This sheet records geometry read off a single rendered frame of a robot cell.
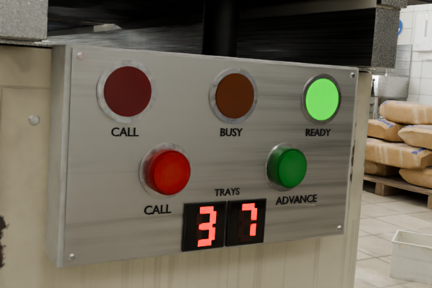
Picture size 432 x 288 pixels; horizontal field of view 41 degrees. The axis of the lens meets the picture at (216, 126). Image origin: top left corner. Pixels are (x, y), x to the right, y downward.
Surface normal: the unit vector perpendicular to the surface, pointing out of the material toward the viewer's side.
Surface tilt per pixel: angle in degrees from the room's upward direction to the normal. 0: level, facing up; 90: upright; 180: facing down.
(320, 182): 90
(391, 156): 90
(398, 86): 91
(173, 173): 90
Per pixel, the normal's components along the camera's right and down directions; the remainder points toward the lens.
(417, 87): -0.85, 0.00
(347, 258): 0.50, 0.11
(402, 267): -0.40, 0.06
